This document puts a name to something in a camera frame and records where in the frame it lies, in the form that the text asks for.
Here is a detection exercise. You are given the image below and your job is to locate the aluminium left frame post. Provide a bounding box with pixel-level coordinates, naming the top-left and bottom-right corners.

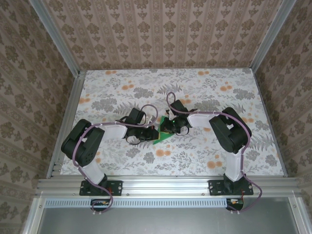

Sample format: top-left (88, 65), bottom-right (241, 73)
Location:
top-left (29, 0), bottom-right (81, 76)

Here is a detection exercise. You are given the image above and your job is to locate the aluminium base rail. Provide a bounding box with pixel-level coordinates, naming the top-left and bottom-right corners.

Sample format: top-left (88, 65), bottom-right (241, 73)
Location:
top-left (36, 177), bottom-right (301, 197)

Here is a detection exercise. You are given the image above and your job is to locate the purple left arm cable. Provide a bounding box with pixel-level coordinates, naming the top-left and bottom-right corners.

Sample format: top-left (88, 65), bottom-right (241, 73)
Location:
top-left (73, 104), bottom-right (159, 216)

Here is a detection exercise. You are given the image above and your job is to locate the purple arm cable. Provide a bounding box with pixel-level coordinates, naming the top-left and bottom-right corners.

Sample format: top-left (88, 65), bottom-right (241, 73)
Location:
top-left (73, 104), bottom-right (159, 216)
top-left (165, 91), bottom-right (263, 215)

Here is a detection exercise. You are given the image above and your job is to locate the white slotted cable duct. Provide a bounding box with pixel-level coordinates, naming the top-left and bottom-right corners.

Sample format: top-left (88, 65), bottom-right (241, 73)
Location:
top-left (44, 197), bottom-right (231, 208)

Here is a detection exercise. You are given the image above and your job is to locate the aluminium left side rail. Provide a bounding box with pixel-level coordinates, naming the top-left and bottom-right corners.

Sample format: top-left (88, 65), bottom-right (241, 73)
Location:
top-left (45, 70), bottom-right (86, 179)

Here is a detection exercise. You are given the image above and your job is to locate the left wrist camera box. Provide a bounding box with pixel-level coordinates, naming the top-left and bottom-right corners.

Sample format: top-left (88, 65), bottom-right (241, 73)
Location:
top-left (128, 107), bottom-right (155, 124)

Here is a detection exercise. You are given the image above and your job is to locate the green square paper sheet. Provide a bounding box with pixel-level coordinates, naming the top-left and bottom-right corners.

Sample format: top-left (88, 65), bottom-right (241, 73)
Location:
top-left (153, 115), bottom-right (175, 145)

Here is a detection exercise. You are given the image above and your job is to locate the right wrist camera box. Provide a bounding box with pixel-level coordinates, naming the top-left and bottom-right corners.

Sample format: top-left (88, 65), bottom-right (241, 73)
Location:
top-left (169, 99), bottom-right (187, 114)

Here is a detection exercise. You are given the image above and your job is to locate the grey metal panel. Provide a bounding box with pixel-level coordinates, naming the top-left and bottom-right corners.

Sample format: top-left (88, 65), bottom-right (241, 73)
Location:
top-left (22, 196), bottom-right (312, 234)

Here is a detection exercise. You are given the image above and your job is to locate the floral table cover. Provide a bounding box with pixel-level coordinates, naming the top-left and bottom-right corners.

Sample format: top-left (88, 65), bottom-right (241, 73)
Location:
top-left (59, 68), bottom-right (286, 177)

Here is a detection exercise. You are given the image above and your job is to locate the aluminium right frame post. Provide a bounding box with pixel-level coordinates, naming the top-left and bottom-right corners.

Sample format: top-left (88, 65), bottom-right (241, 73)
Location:
top-left (249, 0), bottom-right (298, 71)

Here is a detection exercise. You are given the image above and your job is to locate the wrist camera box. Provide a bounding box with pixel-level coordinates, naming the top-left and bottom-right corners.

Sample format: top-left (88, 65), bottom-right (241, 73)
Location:
top-left (128, 107), bottom-right (155, 124)
top-left (169, 99), bottom-right (187, 114)

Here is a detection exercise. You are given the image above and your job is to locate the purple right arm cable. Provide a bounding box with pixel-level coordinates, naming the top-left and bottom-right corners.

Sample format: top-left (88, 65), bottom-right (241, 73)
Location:
top-left (165, 91), bottom-right (263, 215)

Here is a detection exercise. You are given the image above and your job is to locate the aluminium right side rail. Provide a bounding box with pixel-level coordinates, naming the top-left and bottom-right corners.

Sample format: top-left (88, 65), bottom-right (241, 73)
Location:
top-left (250, 68), bottom-right (289, 177)

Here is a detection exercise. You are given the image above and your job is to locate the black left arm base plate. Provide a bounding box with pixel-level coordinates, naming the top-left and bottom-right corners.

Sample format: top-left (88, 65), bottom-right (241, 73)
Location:
top-left (79, 179), bottom-right (123, 196)

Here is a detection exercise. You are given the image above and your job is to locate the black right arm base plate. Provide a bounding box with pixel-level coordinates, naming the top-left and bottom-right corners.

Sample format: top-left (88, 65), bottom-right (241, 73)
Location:
top-left (208, 179), bottom-right (254, 196)

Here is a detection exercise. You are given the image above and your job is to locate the aluminium frame post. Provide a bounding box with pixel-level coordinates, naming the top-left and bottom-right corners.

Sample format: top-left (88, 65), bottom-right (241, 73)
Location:
top-left (249, 0), bottom-right (298, 71)
top-left (29, 0), bottom-right (81, 76)

